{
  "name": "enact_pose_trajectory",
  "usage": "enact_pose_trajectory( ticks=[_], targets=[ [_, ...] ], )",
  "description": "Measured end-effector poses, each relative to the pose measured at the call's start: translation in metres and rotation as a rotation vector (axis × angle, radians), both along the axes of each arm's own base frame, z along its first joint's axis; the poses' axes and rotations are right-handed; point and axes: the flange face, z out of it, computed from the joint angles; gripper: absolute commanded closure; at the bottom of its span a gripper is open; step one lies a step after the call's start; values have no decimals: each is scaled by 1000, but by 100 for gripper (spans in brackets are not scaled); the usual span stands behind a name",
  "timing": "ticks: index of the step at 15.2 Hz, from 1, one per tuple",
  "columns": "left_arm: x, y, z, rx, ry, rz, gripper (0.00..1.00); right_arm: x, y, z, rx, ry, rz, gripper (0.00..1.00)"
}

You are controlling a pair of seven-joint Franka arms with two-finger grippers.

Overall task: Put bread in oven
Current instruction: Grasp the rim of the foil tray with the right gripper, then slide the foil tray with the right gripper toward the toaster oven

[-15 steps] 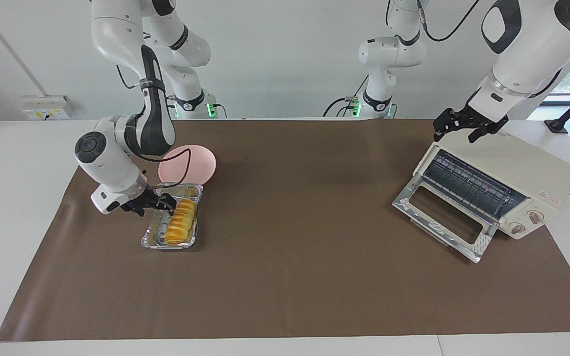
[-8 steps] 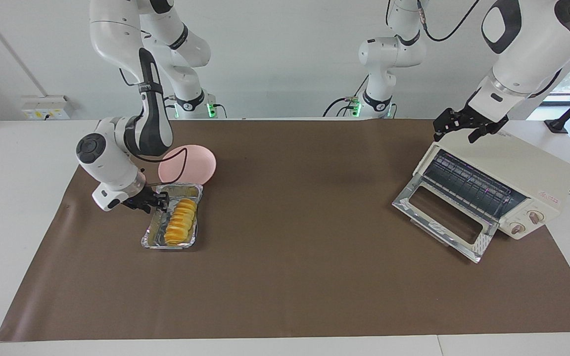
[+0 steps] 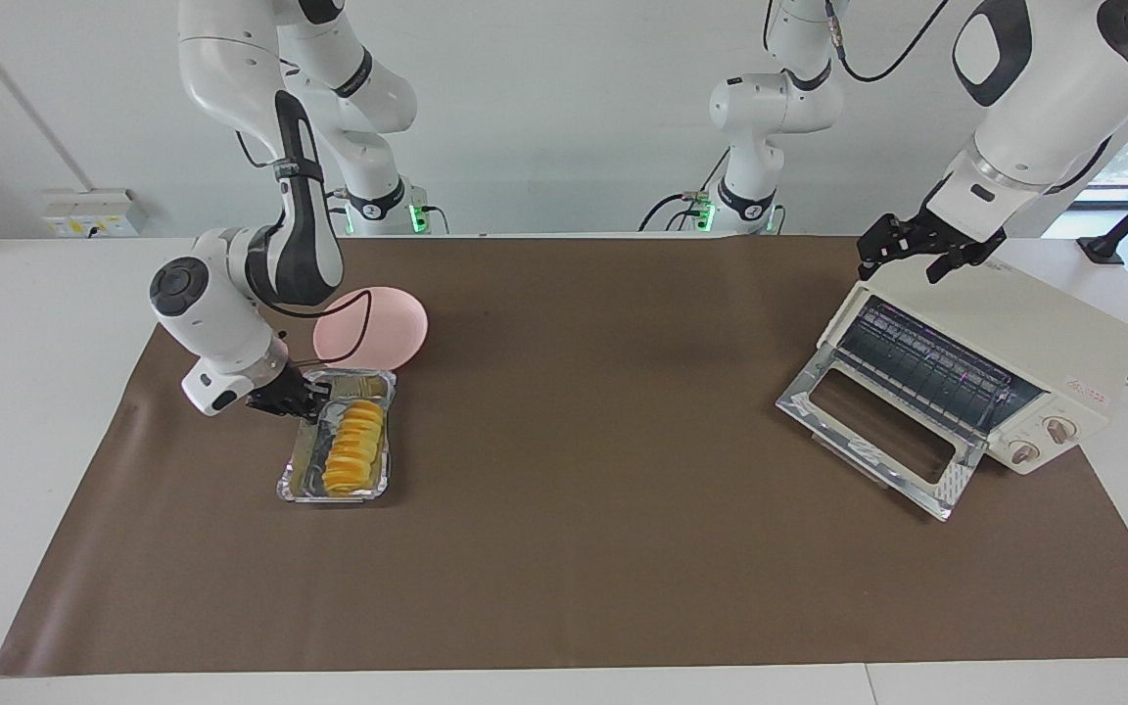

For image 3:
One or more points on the silver foil baking tray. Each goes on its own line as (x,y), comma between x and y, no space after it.
(305,480)

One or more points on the white wall power strip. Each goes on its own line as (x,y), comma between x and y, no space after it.
(94,213)

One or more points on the pink round plate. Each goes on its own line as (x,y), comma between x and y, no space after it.
(393,328)

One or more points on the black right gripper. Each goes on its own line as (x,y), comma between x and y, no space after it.
(280,394)

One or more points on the yellow ridged bread loaf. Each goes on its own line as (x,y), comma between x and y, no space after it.
(353,450)

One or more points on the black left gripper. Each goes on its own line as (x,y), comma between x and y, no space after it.
(936,233)

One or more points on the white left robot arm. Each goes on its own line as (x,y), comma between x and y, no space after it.
(1054,98)

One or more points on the beige oven knob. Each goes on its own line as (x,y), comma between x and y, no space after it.
(1059,428)
(1022,451)

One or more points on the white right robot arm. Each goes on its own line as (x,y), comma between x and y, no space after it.
(216,323)

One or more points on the brown table mat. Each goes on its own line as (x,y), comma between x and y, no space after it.
(574,568)

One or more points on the cream toaster oven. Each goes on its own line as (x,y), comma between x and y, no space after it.
(1024,333)

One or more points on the glass oven door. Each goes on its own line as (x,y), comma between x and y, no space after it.
(956,485)

